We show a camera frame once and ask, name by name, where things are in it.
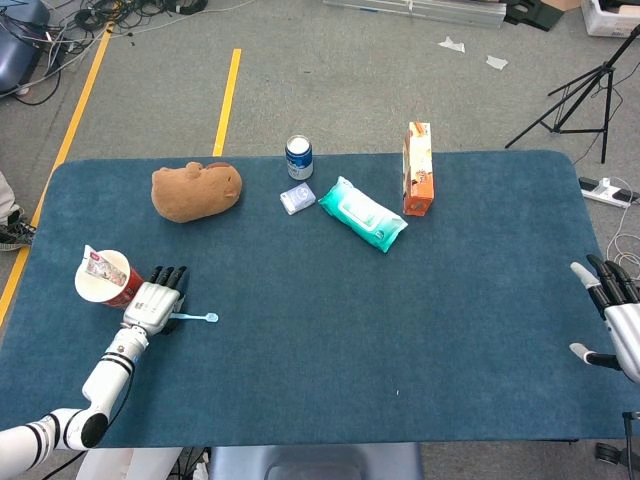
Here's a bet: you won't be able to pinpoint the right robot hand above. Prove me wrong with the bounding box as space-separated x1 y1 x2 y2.
568 254 640 385

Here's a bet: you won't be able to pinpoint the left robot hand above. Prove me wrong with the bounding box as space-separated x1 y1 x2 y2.
121 265 189 336

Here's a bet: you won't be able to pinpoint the light blue toothbrush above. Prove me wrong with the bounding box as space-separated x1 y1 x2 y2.
168 311 220 324

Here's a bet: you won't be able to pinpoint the white toothpaste tube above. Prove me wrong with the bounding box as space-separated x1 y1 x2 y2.
81 244 127 288

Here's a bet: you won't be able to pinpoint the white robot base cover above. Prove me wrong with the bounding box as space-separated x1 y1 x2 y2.
74 447 184 480

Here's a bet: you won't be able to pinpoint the red paper noodle cup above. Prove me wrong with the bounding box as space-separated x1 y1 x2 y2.
74 249 146 308

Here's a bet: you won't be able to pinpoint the brown capybara plush toy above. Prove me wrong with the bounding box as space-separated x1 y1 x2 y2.
151 160 244 224

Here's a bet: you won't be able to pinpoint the white power strip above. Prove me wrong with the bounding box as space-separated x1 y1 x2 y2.
578 176 640 209

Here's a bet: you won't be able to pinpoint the grey sneaker shoe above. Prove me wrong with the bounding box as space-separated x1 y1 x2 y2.
0 208 37 252

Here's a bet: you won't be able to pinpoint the blue table cloth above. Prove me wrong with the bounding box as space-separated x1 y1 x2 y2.
0 149 634 454

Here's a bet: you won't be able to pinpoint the small purple tissue pack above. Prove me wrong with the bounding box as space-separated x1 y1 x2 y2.
279 181 318 217

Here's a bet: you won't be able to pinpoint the beige trouser leg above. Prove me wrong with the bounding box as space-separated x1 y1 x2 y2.
0 169 22 226

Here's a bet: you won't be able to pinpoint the blue and white drink can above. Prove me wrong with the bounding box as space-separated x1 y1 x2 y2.
284 134 315 182

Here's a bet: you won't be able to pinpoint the short yellow floor tape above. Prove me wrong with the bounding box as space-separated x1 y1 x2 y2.
212 48 243 158

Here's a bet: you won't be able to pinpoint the green wet wipes pack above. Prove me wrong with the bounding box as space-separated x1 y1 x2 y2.
317 175 409 255

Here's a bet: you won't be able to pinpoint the blue grey chair seat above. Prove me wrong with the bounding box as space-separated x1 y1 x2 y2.
207 442 424 480

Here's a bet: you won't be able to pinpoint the orange cardboard snack box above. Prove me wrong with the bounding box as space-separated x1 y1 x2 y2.
402 121 436 217

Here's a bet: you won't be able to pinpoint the black tripod stand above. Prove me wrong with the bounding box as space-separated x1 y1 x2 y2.
504 24 640 165

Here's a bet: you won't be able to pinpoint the dark blue machine body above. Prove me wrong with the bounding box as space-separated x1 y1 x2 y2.
0 0 51 94

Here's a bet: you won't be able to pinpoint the white plastic crate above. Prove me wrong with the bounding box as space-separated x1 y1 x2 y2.
580 0 640 38

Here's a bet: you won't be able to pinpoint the aluminium profile rails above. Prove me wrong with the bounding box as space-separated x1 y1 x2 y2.
322 0 507 30

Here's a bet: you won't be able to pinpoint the white coiled cable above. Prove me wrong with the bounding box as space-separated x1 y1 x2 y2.
605 199 640 286

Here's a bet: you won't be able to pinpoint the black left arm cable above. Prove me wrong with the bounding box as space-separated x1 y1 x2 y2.
44 369 137 480

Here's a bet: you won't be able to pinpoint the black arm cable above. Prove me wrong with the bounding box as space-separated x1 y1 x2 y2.
619 410 640 480
44 369 137 480

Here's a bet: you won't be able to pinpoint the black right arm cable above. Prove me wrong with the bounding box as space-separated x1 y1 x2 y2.
619 410 640 480

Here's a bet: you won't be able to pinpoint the black cable tangle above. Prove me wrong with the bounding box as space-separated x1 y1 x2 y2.
47 0 209 66

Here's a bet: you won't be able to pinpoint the black metal bracket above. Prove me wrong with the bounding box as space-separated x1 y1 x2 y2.
502 0 566 32

